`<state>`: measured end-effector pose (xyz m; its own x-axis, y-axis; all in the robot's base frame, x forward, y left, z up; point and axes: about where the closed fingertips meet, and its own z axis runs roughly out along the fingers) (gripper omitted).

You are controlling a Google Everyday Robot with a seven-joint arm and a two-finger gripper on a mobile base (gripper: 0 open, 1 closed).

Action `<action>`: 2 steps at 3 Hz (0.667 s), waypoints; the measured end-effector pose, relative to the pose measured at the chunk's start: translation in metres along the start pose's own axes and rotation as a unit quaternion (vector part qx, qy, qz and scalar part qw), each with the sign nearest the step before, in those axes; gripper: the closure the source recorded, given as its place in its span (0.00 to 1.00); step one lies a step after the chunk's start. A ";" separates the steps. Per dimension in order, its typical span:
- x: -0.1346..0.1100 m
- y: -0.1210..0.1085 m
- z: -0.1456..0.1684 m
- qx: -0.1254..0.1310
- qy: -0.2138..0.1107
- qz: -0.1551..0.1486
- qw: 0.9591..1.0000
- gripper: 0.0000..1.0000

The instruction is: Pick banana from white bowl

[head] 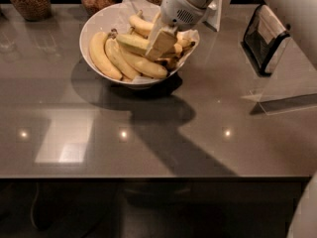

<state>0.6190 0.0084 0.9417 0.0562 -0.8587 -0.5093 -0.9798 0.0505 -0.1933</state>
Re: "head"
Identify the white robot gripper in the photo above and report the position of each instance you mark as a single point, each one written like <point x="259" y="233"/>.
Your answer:
<point x="178" y="9"/>

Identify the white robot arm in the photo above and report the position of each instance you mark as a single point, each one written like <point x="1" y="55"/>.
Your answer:
<point x="299" y="17"/>

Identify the top yellow banana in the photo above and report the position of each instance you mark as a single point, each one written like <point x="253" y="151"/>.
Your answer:
<point x="140" y="25"/>

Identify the yellow banana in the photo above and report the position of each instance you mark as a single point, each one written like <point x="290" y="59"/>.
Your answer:
<point x="140" y="25"/>
<point x="98" y="56"/>
<point x="114" y="55"/>
<point x="145" y="66"/>

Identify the right small spotted banana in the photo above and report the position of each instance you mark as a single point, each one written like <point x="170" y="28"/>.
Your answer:
<point x="182" y="45"/>

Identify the greenish middle banana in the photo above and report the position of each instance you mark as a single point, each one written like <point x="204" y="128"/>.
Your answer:
<point x="133" y="43"/>

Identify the front lower yellow banana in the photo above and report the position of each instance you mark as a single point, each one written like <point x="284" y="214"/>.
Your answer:
<point x="145" y="66"/>

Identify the white paper bowl liner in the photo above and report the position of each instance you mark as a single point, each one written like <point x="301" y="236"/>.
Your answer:
<point x="172" y="62"/>

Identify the white ceramic bowl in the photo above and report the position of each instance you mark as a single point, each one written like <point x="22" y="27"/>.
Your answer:
<point x="106" y="20"/>

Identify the left outer yellow banana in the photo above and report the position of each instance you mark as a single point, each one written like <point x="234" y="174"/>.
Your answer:
<point x="98" y="56"/>

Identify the black mesh packet holder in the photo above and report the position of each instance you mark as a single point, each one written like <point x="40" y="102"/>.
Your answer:
<point x="264" y="40"/>

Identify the left glass jar of nuts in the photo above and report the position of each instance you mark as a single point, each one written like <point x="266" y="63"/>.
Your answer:
<point x="33" y="10"/>

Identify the clear acrylic sign stand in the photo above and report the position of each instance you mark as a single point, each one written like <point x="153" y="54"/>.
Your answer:
<point x="291" y="87"/>

